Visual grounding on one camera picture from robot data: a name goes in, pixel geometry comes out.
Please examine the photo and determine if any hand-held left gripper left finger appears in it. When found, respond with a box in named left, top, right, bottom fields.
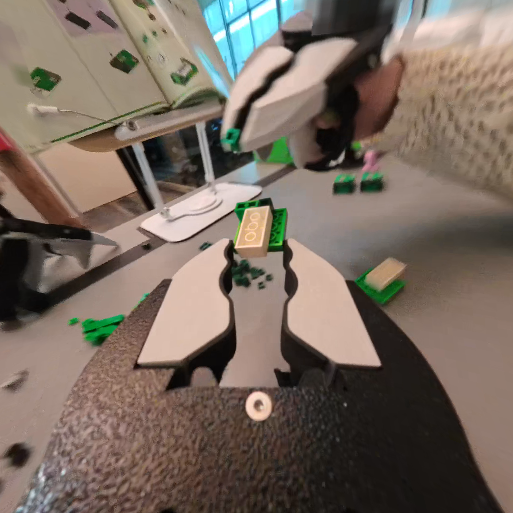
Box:
left=137, top=239, right=237, bottom=369

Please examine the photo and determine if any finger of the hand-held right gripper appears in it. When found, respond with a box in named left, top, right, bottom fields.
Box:
left=240, top=37, right=358, bottom=153
left=221, top=45, right=296, bottom=139

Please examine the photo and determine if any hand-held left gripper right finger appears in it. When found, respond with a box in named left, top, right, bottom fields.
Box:
left=281, top=238, right=382, bottom=381

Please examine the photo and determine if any small bright green lego brick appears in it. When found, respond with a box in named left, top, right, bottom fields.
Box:
left=220, top=128, right=242, bottom=153

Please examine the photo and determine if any dark green lego piece pile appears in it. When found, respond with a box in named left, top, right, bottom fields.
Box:
left=232, top=260, right=274, bottom=289

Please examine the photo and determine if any green lego plate cream brick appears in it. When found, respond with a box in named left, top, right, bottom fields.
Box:
left=355, top=258, right=407, bottom=305
left=234, top=198, right=288, bottom=257

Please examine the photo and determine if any person's right forearm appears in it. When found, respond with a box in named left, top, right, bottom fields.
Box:
left=379, top=38, right=513, bottom=203

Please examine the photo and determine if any green lego set box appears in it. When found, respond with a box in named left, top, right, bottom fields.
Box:
left=256, top=136, right=297, bottom=166

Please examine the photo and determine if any bright green lego piece pile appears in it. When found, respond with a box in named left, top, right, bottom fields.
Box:
left=68, top=293, right=151, bottom=345

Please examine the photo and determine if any lego instruction booklet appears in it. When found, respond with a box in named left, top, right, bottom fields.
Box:
left=0, top=0, right=233, bottom=153

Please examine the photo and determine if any person's right hand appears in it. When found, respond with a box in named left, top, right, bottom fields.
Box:
left=354, top=56, right=405, bottom=140

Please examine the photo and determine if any white book stand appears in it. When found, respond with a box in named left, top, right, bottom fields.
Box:
left=52, top=105, right=263, bottom=244

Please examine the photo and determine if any black and white spare device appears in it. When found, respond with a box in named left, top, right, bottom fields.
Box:
left=0, top=204, right=119, bottom=321

